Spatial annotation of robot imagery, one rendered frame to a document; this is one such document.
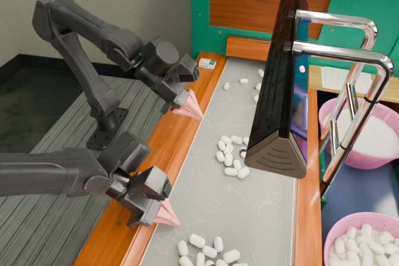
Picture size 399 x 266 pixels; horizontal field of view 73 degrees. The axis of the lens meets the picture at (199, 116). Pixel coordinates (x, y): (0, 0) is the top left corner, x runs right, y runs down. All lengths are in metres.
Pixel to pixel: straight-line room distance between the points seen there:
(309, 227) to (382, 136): 0.45
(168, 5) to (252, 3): 1.02
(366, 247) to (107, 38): 0.73
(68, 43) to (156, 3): 1.27
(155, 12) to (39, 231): 1.61
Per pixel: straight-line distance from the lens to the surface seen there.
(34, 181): 0.48
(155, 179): 0.52
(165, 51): 0.62
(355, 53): 0.53
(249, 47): 1.08
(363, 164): 0.94
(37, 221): 0.86
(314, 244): 0.67
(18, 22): 2.77
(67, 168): 0.49
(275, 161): 0.36
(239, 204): 0.70
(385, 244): 0.77
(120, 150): 0.55
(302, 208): 0.70
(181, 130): 0.81
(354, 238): 0.75
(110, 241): 0.65
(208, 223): 0.67
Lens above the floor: 1.34
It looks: 42 degrees down
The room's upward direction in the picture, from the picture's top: straight up
